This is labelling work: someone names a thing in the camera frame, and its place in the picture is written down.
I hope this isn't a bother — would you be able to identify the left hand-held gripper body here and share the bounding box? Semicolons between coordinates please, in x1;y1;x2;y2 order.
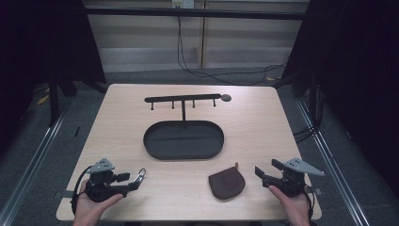
84;157;130;203

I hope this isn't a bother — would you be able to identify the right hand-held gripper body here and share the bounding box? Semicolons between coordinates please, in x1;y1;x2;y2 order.
262;157;326;199

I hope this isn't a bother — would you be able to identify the silver key ring with clip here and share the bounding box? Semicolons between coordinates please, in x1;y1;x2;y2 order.
133;168;148;185

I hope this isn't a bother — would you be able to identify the brown leather pouch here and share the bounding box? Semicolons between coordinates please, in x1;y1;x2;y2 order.
208;162;247;201

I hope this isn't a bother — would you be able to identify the black hook rack with tray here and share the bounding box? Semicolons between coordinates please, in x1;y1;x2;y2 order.
143;93;232;161

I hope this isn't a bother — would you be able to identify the person's right hand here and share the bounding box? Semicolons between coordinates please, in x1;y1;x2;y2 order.
267;185;312;226

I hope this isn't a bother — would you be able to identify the person's left hand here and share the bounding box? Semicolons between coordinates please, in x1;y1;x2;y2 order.
72;179;124;226

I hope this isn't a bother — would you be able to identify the grey tape strip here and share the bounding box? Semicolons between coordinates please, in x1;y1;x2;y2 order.
53;189;75;200
306;186;324;197

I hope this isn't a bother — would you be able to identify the black metal stand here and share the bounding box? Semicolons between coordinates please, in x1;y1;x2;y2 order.
48;70;61;127

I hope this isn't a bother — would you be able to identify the black curtain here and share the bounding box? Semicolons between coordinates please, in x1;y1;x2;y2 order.
280;0;399;192
0;0;107;158

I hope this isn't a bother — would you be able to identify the left hand-held gripper black cable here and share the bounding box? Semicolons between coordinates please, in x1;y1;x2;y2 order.
70;165;94;217

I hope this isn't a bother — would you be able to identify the hand-held gripper black cable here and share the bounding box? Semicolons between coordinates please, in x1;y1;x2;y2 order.
70;165;94;217
302;186;316;221

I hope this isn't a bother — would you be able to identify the right hand-held gripper black cable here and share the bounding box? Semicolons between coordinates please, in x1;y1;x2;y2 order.
302;186;316;221

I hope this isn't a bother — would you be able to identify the bundle of black cables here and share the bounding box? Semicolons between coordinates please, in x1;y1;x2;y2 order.
293;124;320;144

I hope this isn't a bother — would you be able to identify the metal floor rail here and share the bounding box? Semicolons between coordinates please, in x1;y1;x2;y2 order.
295;98;372;226
0;103;72;226

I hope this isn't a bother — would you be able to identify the black cable on floor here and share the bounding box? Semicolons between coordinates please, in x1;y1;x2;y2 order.
176;16;288;87

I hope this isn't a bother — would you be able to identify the black horizontal frame bar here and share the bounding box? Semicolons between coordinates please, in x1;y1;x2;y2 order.
84;7;308;22

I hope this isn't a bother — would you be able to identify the white wall socket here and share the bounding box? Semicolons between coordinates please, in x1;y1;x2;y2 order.
171;0;196;9

